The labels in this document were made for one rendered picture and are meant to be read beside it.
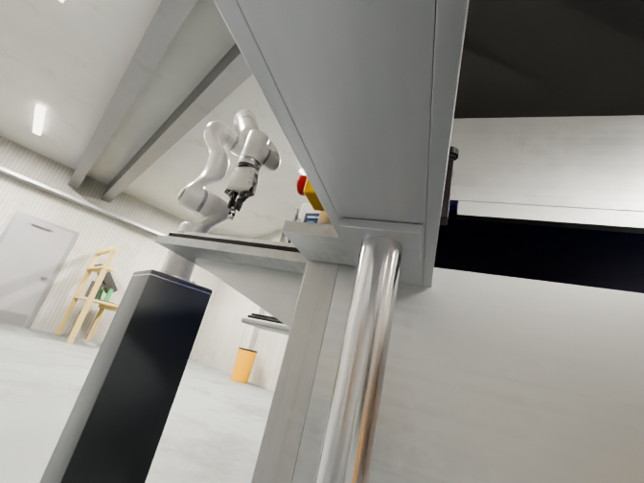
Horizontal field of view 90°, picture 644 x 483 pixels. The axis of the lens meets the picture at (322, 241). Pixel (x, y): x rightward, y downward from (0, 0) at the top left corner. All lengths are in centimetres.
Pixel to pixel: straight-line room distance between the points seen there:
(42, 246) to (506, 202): 892
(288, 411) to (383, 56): 53
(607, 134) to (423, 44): 62
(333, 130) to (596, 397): 50
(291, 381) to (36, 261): 865
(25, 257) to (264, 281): 846
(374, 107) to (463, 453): 48
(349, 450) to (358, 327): 11
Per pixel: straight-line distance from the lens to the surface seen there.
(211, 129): 170
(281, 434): 61
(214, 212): 152
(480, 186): 67
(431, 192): 30
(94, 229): 931
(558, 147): 75
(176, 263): 143
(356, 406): 35
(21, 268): 908
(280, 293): 74
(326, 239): 50
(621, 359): 62
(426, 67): 21
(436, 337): 57
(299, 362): 59
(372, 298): 35
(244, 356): 690
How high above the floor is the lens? 68
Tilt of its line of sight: 20 degrees up
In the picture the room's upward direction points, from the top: 14 degrees clockwise
